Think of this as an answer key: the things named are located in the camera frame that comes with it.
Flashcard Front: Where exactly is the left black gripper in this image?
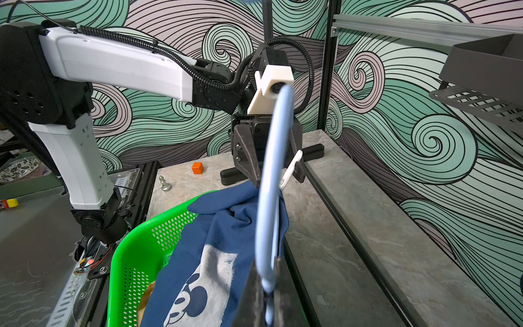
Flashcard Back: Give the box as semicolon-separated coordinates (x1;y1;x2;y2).
230;114;305;187

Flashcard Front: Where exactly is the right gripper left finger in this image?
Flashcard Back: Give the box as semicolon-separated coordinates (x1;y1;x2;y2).
232;261;267;327

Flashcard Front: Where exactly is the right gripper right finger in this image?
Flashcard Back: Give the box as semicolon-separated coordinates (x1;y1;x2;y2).
273;258;309;327

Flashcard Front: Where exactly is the white clothespin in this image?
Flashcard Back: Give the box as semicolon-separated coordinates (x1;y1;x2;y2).
279;150;303;191

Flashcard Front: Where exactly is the dark navy t-shirt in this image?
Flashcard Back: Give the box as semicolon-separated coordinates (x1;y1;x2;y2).
139;179;290;327

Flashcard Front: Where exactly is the tan yellow t-shirt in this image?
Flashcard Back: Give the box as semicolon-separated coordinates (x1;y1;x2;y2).
137;281;155;327

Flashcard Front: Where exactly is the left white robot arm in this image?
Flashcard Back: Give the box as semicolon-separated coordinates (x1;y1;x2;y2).
1;20;315;245

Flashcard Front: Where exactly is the black clothes rack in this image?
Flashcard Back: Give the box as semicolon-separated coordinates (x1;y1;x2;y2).
282;129;423;326

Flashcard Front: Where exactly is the orange small cube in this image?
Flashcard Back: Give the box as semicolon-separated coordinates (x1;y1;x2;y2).
191;162;204;175

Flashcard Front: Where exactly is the silver metal bolt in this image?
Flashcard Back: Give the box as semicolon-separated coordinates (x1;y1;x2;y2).
159;175;172;192

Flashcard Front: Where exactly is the green plastic basket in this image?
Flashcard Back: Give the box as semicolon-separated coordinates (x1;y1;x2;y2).
106;199;210;326

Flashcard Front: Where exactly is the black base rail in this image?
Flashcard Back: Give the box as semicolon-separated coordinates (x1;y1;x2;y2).
81;161;162;326

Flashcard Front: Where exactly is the white slotted cable duct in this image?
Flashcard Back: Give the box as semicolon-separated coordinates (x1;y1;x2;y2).
46;263;87;327

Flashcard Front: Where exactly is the black wall cable tray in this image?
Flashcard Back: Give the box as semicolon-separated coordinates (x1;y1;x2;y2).
429;34;522;135

